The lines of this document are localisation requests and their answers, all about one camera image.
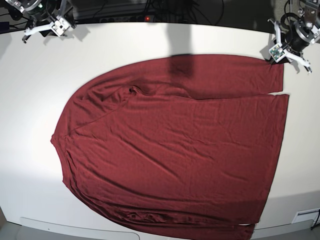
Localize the white label plate on table edge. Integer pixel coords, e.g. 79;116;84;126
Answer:
291;208;320;224

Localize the dark red long-sleeve T-shirt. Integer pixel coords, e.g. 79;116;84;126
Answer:
51;54;289;240

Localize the black cable at table corner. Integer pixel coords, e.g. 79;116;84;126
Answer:
310;209;320;231

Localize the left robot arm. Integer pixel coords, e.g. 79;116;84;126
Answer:
267;0;320;74

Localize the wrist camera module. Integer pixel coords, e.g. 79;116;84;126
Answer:
268;43;286;63
51;19;70;37

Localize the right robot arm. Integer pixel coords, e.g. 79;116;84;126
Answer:
7;0;76;43

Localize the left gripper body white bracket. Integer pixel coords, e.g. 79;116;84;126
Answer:
267;18;313;74

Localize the black power strip red switch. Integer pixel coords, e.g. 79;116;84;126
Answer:
98;15;152;23

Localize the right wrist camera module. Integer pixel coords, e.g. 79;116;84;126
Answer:
51;19;70;37

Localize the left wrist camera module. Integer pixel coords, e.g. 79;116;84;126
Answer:
268;43;286;63

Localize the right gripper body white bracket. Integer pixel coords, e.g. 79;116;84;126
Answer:
22;15;75;43

